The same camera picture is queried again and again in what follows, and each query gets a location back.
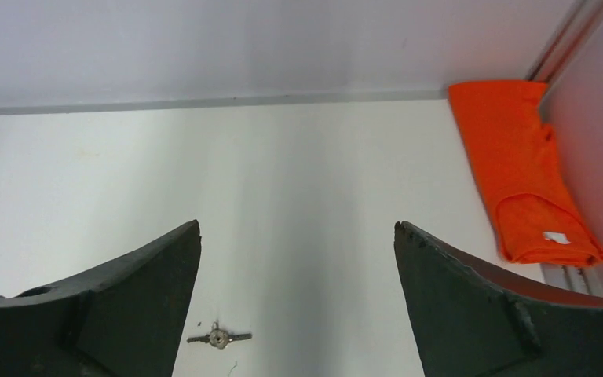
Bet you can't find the small silver key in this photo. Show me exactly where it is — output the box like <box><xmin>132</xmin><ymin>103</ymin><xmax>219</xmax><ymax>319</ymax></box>
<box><xmin>186</xmin><ymin>321</ymin><xmax>253</xmax><ymax>350</ymax></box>

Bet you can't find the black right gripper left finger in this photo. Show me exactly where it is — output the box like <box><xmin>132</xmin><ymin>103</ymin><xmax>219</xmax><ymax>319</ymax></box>
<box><xmin>0</xmin><ymin>221</ymin><xmax>201</xmax><ymax>376</ymax></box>

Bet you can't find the orange folded cloth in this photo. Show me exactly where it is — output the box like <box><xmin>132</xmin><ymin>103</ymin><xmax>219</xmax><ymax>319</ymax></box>
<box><xmin>448</xmin><ymin>79</ymin><xmax>603</xmax><ymax>267</ymax></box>

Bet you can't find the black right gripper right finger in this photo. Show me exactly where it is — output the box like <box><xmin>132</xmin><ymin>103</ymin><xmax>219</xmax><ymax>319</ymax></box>
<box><xmin>394</xmin><ymin>221</ymin><xmax>603</xmax><ymax>376</ymax></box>

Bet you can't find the aluminium corner frame rail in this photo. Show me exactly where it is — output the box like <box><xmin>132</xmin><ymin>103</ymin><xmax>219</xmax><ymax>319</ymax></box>
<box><xmin>525</xmin><ymin>0</ymin><xmax>603</xmax><ymax>86</ymax></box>

